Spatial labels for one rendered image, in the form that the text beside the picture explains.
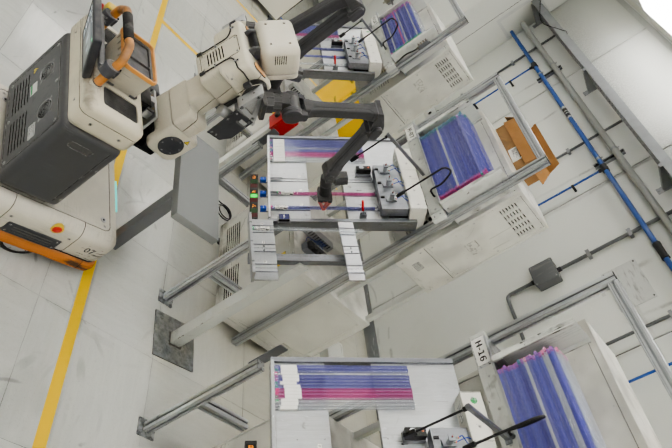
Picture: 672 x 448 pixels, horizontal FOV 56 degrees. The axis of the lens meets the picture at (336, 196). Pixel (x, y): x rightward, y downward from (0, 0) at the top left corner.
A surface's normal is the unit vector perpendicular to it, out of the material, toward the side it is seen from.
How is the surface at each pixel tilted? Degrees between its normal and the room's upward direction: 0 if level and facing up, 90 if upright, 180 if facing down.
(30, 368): 0
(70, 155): 90
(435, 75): 90
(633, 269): 90
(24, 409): 0
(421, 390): 44
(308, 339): 90
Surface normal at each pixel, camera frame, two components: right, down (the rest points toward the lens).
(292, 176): 0.09, -0.76
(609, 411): -0.60, -0.57
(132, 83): 0.21, 0.78
